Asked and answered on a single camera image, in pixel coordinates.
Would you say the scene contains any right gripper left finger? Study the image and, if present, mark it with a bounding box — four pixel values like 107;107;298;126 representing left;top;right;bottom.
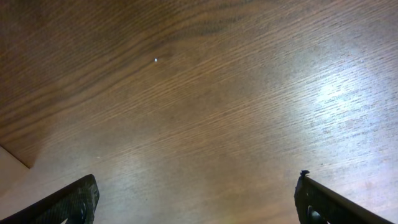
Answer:
1;174;100;224

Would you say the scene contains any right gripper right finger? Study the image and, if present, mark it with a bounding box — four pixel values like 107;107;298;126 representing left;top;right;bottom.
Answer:
294;170;392;224

